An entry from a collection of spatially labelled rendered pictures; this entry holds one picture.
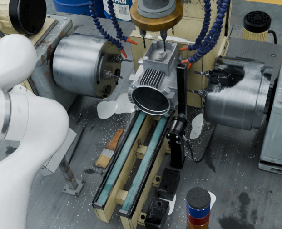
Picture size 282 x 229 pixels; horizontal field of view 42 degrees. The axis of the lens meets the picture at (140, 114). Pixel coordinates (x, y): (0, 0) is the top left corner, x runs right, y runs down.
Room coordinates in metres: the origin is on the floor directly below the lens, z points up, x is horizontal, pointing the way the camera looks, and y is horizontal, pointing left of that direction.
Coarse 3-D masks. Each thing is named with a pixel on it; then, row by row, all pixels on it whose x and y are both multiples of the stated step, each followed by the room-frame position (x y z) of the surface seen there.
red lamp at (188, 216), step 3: (186, 210) 0.43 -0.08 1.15; (189, 216) 0.41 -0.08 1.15; (207, 216) 0.40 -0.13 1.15; (189, 219) 0.41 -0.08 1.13; (192, 219) 0.40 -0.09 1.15; (195, 219) 0.39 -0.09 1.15; (198, 219) 0.39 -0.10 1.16; (201, 219) 0.39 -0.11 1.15; (204, 219) 0.39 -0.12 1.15; (207, 219) 0.40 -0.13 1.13; (192, 222) 0.40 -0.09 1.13; (195, 222) 0.39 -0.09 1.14; (198, 222) 0.39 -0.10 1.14; (201, 222) 0.39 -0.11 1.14; (204, 222) 0.39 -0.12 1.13; (198, 225) 0.39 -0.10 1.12
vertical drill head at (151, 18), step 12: (144, 0) 1.05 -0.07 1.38; (156, 0) 1.03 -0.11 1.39; (168, 0) 1.05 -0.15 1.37; (180, 0) 1.09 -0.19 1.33; (132, 12) 1.07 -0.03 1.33; (144, 12) 1.03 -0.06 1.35; (156, 12) 1.01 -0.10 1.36; (168, 12) 1.02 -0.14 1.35; (180, 12) 1.03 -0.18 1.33; (144, 24) 1.00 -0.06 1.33; (156, 24) 0.99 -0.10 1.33; (168, 24) 0.99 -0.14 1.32; (144, 36) 1.04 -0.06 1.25
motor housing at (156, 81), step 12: (144, 72) 1.02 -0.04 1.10; (156, 72) 1.00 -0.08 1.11; (144, 84) 0.96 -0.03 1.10; (156, 84) 0.94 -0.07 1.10; (132, 96) 0.99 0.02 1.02; (144, 96) 1.03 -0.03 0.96; (156, 96) 1.04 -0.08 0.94; (168, 96) 0.92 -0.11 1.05; (144, 108) 0.98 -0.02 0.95; (156, 108) 0.97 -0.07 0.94; (168, 108) 0.93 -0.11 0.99
